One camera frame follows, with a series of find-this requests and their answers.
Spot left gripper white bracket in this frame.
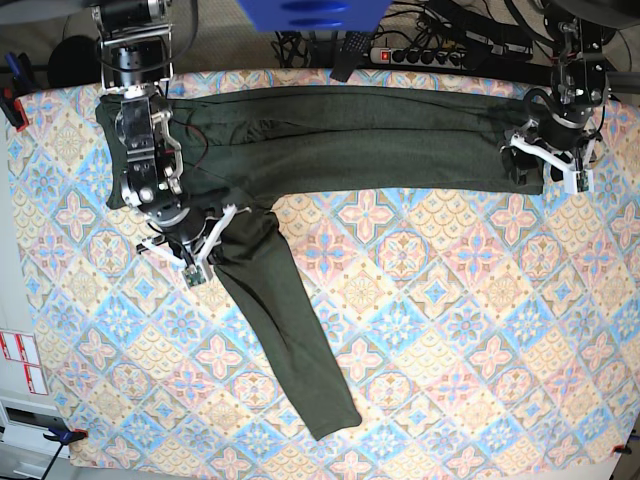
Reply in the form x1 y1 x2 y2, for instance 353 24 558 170
500 115 598 194

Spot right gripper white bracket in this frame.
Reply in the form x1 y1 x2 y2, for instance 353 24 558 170
136 204 250 288

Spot dark green long-sleeve shirt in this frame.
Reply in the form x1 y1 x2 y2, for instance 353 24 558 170
94 84 549 442

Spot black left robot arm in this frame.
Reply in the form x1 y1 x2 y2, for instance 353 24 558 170
501 1 639 194

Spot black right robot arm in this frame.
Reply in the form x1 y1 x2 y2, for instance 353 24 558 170
91 1 241 288

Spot black power adapter box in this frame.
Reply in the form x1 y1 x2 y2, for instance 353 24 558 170
459 9 533 70

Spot black power strip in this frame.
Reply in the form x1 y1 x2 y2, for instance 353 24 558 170
369 47 466 69

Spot patterned pastel tablecloth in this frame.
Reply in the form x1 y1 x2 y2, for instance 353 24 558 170
1 86 639 479

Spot blue plastic box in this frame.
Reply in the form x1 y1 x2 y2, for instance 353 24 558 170
239 0 391 32

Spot black remote control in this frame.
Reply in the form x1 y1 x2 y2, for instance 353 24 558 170
330 31 373 83

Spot black round stand base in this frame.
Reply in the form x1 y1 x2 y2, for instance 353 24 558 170
47 35 101 88

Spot blue clamp upper left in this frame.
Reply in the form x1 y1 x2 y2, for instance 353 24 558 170
1 52 34 132

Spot blue clamp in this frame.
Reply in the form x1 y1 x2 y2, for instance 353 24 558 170
1 52 34 132
42 427 90 480

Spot red and white labels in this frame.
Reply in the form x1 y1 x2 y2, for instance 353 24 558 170
1 330 48 396

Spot blue clamp lower left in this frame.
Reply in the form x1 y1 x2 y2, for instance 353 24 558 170
42 427 90 480

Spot orange clamp lower right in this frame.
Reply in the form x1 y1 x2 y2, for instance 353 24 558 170
612 445 633 455

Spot grey cabinet lower left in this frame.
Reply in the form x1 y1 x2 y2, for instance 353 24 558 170
1 396 68 479

